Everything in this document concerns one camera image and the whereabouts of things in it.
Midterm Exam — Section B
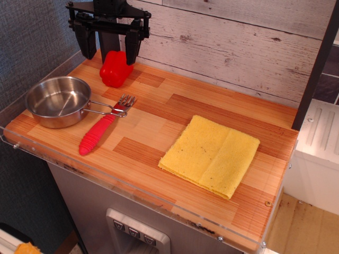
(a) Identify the white toy sink unit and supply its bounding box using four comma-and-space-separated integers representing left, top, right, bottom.
283, 99, 338, 214

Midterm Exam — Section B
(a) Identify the red toy bell pepper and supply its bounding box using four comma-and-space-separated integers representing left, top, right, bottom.
100, 51, 133, 88

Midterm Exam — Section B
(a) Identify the dark right support post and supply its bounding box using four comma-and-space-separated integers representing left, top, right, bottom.
291, 0, 338, 131

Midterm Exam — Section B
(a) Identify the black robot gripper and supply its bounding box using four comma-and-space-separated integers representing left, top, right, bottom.
66, 1, 151, 66

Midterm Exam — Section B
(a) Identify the yellow object bottom left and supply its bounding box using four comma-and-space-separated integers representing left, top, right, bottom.
14, 242, 42, 254

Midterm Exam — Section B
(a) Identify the dark left support post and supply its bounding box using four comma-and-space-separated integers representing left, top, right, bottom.
98, 32, 120, 63

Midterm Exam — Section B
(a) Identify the yellow towel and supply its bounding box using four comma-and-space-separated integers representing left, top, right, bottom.
158, 115, 260, 200

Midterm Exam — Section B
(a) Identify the grey water dispenser panel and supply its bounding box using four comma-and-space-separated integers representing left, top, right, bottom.
106, 208, 171, 253

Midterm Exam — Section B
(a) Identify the fork with red handle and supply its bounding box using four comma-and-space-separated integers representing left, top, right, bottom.
78, 94, 136, 156

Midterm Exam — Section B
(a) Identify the silver toy fridge cabinet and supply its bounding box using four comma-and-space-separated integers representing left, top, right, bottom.
48, 163, 240, 253

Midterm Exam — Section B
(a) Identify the small stainless steel pan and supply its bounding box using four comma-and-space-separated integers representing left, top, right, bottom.
25, 76, 127, 129

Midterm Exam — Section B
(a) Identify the dark support post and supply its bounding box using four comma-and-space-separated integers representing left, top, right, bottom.
291, 0, 338, 131
98, 32, 120, 63

